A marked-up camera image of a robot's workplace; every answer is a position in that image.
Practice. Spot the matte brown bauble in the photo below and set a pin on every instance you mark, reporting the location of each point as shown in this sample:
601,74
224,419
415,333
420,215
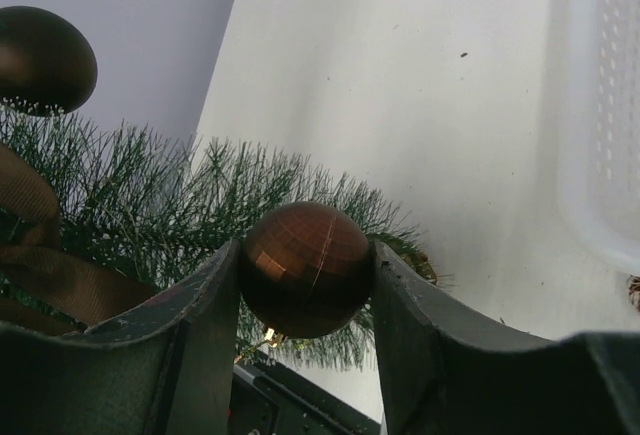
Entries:
48,66

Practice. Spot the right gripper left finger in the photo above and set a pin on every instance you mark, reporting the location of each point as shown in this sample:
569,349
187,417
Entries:
163,367

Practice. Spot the brown pine cone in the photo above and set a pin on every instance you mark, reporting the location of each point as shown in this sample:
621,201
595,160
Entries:
633,291

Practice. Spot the faceted brown bauble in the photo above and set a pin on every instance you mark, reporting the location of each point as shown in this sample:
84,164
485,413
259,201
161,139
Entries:
305,269

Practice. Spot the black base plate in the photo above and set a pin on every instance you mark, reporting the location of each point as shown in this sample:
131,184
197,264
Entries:
272,399

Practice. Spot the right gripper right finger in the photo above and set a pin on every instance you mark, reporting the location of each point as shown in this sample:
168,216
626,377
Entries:
445,368

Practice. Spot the small green christmas tree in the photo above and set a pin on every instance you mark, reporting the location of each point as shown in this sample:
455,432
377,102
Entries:
134,202

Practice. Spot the brown and gold ornament garland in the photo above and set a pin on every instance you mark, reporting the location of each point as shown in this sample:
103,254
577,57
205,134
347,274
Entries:
85,291

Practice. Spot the white plastic basket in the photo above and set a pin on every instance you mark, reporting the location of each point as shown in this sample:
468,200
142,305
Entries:
598,160

